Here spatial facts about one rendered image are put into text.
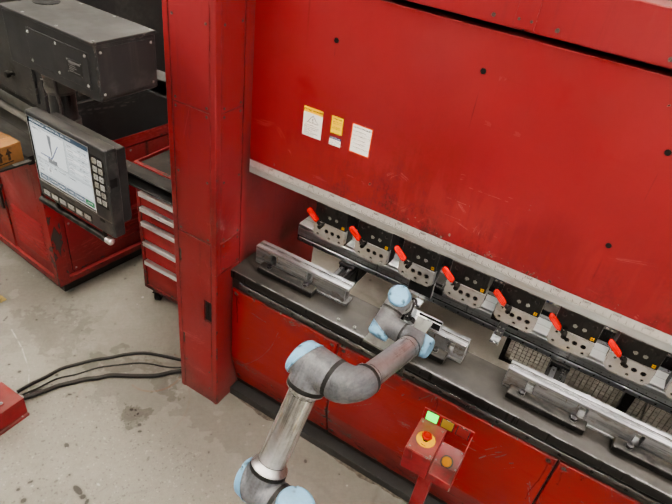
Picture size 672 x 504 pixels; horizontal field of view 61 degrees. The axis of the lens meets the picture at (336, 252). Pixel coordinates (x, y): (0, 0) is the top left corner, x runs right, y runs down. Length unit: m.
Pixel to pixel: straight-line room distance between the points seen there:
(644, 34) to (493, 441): 1.54
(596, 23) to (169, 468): 2.54
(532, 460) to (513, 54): 1.50
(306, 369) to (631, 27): 1.24
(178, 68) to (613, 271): 1.66
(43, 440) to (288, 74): 2.12
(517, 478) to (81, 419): 2.11
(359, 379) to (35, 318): 2.63
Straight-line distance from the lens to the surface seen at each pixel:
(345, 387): 1.58
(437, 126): 1.96
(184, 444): 3.11
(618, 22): 1.75
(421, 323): 2.34
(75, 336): 3.71
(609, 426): 2.40
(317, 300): 2.54
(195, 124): 2.30
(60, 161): 2.35
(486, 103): 1.88
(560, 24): 1.77
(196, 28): 2.17
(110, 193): 2.16
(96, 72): 2.01
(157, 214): 3.33
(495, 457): 2.52
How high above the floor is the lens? 2.53
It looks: 36 degrees down
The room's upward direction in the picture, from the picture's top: 9 degrees clockwise
